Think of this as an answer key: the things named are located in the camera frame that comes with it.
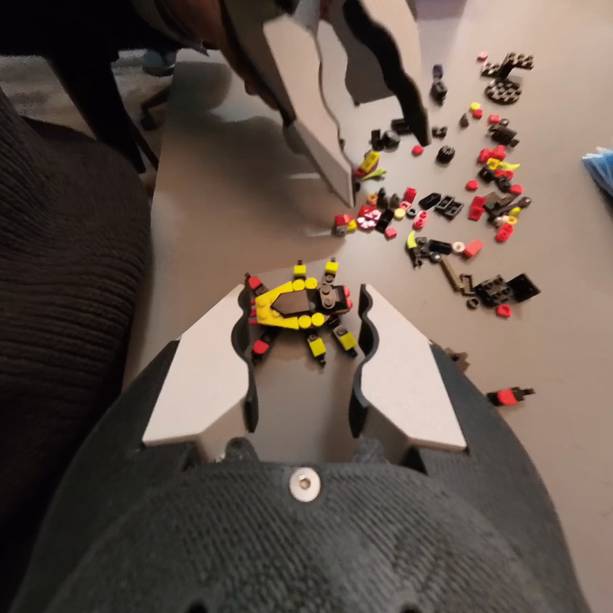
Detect person's dark knit clothing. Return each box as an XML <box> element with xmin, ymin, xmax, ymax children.
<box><xmin>0</xmin><ymin>88</ymin><xmax>155</xmax><ymax>613</ymax></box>

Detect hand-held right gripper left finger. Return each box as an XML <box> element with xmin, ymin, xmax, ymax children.
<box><xmin>142</xmin><ymin>284</ymin><xmax>260</xmax><ymax>463</ymax></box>

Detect black red lego hinge piece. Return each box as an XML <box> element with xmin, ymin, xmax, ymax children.
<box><xmin>486</xmin><ymin>386</ymin><xmax>535</xmax><ymax>408</ymax></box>

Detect black stacked lego bricks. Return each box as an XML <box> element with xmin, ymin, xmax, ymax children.
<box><xmin>481</xmin><ymin>52</ymin><xmax>534</xmax><ymax>79</ymax></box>

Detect black office chair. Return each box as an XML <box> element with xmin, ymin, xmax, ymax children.
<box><xmin>45</xmin><ymin>45</ymin><xmax>170</xmax><ymax>175</ymax></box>

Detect blue lego instruction booklet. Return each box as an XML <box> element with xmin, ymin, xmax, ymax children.
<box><xmin>582</xmin><ymin>148</ymin><xmax>613</xmax><ymax>197</ymax></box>

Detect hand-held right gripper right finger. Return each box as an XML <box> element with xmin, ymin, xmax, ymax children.
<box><xmin>349</xmin><ymin>284</ymin><xmax>468</xmax><ymax>464</ymax></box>

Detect black round lego plate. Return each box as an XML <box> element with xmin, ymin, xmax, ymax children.
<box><xmin>485</xmin><ymin>79</ymin><xmax>523</xmax><ymax>103</ymax></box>

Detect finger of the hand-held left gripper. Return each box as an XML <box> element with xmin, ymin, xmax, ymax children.
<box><xmin>263</xmin><ymin>14</ymin><xmax>356</xmax><ymax>208</ymax></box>
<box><xmin>318</xmin><ymin>0</ymin><xmax>433</xmax><ymax>147</ymax></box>

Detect yellow black lego spider model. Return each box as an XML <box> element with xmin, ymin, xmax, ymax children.
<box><xmin>244</xmin><ymin>259</ymin><xmax>365</xmax><ymax>367</ymax></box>

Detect pile of lego pieces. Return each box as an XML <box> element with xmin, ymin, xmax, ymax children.
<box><xmin>334</xmin><ymin>64</ymin><xmax>542</xmax><ymax>319</ymax></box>

